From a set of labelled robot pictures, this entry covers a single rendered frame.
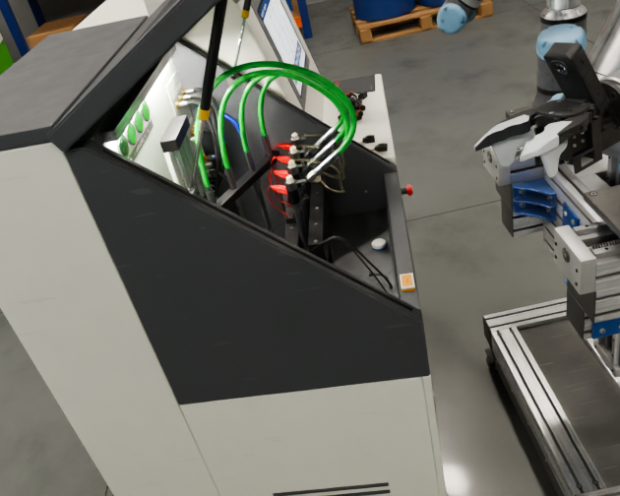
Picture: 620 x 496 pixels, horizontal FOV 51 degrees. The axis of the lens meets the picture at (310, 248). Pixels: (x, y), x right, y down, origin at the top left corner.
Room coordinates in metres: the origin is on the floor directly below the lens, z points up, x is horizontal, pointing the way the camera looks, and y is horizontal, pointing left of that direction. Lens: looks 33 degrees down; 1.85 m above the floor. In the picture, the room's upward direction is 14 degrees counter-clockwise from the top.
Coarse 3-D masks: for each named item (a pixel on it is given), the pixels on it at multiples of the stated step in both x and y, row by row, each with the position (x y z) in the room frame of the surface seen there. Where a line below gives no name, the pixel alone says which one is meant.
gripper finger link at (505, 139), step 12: (516, 120) 0.79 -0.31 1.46; (528, 120) 0.78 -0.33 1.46; (492, 132) 0.77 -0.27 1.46; (504, 132) 0.77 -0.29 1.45; (516, 132) 0.77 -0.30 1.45; (528, 132) 0.78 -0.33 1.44; (480, 144) 0.76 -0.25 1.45; (492, 144) 0.76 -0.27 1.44; (504, 144) 0.78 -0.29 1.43; (516, 144) 0.78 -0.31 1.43; (504, 156) 0.77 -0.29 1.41
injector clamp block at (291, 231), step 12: (324, 180) 1.65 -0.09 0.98; (312, 192) 1.59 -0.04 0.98; (324, 192) 1.58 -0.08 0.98; (312, 204) 1.53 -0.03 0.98; (324, 204) 1.53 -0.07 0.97; (312, 216) 1.47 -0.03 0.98; (324, 216) 1.47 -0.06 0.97; (288, 228) 1.43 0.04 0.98; (312, 228) 1.41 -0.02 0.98; (324, 228) 1.42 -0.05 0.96; (288, 240) 1.38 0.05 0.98; (300, 240) 1.40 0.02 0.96; (312, 240) 1.35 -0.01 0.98; (324, 252) 1.33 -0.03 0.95
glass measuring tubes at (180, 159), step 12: (180, 120) 1.54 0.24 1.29; (168, 132) 1.48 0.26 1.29; (180, 132) 1.48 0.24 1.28; (168, 144) 1.44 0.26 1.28; (180, 144) 1.46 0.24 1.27; (168, 156) 1.44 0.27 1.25; (180, 156) 1.45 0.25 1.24; (192, 156) 1.55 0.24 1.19; (180, 168) 1.44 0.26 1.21; (192, 168) 1.51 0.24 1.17; (180, 180) 1.45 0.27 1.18; (204, 192) 1.55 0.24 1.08
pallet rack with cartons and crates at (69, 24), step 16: (0, 0) 6.54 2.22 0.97; (32, 0) 7.34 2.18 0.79; (288, 0) 6.67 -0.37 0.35; (304, 0) 6.45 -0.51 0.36; (80, 16) 7.13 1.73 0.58; (304, 16) 6.45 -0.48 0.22; (16, 32) 6.54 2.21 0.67; (32, 32) 6.87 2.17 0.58; (48, 32) 6.69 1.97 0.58; (304, 32) 6.46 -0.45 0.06
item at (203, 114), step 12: (216, 12) 1.06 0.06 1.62; (216, 24) 1.06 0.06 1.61; (216, 36) 1.06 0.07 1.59; (216, 48) 1.06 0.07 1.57; (216, 60) 1.07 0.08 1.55; (204, 84) 1.07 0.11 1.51; (204, 96) 1.07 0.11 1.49; (204, 108) 1.07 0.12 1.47; (204, 120) 1.08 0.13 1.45; (192, 180) 1.10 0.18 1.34; (192, 192) 1.09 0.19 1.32
